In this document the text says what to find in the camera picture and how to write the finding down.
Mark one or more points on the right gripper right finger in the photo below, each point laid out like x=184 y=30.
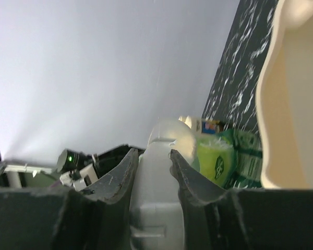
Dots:
x=211 y=220

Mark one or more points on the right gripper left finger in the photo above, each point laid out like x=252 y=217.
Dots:
x=98 y=216

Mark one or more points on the green litter bag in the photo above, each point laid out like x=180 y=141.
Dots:
x=230 y=159

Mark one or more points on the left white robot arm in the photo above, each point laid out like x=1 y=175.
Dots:
x=72 y=163

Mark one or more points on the beige litter box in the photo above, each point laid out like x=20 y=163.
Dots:
x=284 y=99

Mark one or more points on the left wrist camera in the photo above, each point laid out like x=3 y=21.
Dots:
x=79 y=180

